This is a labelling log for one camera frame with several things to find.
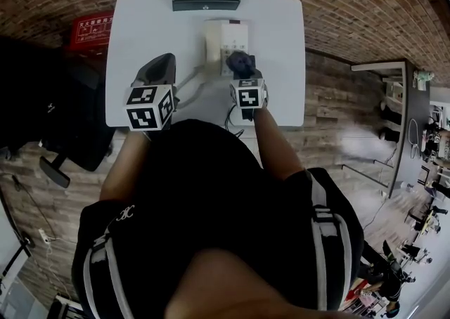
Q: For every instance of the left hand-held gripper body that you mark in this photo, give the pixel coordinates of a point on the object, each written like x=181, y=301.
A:
x=144, y=99

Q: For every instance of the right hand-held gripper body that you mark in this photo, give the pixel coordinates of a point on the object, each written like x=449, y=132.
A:
x=250, y=96

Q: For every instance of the dark grey cloth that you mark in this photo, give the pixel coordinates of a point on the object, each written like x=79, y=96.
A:
x=237, y=62

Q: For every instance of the white telephone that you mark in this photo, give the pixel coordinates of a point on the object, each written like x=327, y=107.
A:
x=232, y=34

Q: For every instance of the person's right forearm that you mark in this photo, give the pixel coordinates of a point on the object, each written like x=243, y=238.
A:
x=276, y=145

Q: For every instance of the person's left forearm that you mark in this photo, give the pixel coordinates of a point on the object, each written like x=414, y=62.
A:
x=123, y=163

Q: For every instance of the black office chair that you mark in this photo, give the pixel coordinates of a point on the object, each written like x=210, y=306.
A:
x=67, y=110

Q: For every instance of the red cabinet box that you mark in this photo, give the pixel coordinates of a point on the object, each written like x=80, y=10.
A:
x=89, y=33

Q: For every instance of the person's black shirt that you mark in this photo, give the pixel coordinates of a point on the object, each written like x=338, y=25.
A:
x=204, y=184

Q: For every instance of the dark long desk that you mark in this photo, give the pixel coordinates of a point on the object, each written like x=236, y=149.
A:
x=416, y=107

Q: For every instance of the white power strip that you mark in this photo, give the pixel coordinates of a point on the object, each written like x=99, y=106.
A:
x=43, y=236

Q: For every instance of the person's chin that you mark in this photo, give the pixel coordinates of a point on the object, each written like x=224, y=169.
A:
x=253, y=286

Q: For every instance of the black floor stand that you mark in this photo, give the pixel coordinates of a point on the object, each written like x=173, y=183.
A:
x=15, y=258

